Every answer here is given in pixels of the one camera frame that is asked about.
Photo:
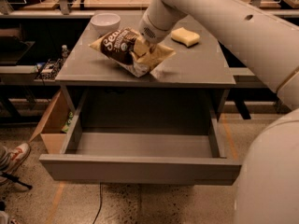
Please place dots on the grey counter cabinet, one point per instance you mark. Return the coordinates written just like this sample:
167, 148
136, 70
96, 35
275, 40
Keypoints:
202, 66

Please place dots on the green snack bag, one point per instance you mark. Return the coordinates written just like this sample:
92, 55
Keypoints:
67, 123

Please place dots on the white bowl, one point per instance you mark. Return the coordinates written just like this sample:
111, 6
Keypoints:
104, 23

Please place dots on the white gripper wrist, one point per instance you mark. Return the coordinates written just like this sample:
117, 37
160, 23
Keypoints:
149, 32

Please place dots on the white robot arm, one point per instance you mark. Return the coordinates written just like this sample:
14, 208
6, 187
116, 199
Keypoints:
268, 183

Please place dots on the black tripod leg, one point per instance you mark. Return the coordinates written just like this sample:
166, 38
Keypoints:
15, 179

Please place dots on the yellow sponge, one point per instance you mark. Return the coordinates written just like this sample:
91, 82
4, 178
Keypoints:
186, 37

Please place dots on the white red sneaker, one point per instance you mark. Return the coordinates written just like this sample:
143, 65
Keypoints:
11, 159

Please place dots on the cardboard box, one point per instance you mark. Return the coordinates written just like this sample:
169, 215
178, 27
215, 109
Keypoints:
50, 127

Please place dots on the brown chip bag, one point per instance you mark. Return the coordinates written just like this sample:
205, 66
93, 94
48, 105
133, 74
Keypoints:
118, 46

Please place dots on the grey open drawer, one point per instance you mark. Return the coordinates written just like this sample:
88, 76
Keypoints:
144, 136

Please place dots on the small plastic bottle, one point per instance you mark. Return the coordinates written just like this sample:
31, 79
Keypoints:
65, 52

